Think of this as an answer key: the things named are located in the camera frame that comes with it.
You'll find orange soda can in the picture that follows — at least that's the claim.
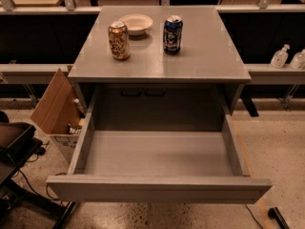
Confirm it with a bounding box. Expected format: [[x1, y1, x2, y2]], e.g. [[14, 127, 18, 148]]
[[108, 21, 130, 60]]

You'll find open grey top drawer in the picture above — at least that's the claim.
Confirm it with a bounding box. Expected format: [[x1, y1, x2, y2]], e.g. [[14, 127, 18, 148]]
[[47, 86, 272, 204]]

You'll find grey cabinet with counter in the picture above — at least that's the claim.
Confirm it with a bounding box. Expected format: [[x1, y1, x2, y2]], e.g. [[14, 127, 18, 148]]
[[69, 6, 250, 132]]

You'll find blue soda can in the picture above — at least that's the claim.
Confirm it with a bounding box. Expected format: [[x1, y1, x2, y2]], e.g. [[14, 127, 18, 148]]
[[163, 15, 183, 54]]

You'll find small bottle in box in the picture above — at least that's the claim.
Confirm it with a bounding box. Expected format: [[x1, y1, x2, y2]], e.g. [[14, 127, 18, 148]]
[[73, 98, 84, 115]]

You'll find white paper bowl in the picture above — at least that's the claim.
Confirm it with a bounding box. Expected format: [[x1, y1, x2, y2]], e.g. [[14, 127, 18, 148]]
[[120, 14, 153, 36]]

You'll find brown cardboard box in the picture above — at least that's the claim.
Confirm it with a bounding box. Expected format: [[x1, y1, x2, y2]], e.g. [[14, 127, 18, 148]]
[[30, 69, 82, 162]]

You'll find clear sanitizer pump bottle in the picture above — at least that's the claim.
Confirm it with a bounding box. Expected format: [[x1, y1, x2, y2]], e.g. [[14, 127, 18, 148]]
[[271, 44, 290, 69]]

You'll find black office chair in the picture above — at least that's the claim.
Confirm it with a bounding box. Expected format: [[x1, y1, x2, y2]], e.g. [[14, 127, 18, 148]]
[[0, 111, 75, 229]]

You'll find black floor object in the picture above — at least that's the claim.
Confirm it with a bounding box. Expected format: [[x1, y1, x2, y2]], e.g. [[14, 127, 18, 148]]
[[268, 207, 290, 229]]

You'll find black floor cable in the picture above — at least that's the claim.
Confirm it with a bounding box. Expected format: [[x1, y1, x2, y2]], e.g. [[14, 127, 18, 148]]
[[17, 169, 66, 205]]

